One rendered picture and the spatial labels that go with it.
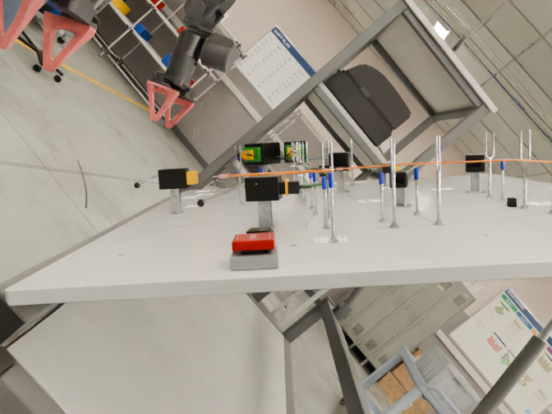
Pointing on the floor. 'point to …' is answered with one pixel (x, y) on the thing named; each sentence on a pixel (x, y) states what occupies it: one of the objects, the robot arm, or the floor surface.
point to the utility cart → (409, 391)
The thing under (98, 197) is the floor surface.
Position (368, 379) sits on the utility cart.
